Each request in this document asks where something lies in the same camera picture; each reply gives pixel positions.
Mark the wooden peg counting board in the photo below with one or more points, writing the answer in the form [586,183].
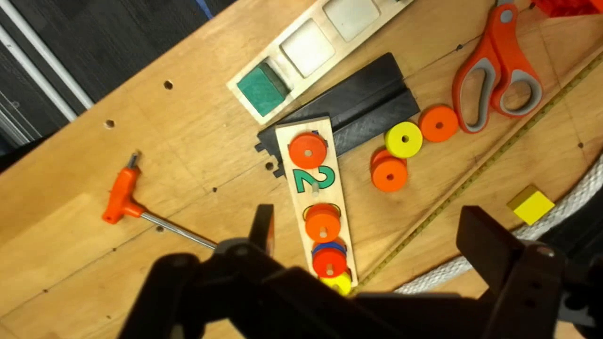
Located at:
[316,181]

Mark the small yellow cube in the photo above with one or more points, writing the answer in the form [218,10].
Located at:
[531,206]

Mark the green wooden cube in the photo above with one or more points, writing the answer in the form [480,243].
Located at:
[264,89]

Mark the white wooden shape board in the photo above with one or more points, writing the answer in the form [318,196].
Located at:
[307,47]

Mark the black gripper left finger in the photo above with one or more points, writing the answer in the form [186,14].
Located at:
[262,226]

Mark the orange grey scissors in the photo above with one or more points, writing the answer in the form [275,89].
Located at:
[495,49]

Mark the red toy brick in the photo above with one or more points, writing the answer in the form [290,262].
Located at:
[565,4]

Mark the black rectangular block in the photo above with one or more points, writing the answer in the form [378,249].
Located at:
[363,95]

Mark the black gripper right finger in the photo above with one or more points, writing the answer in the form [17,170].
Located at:
[490,245]

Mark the white pole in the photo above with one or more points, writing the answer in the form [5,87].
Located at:
[47,55]
[34,76]

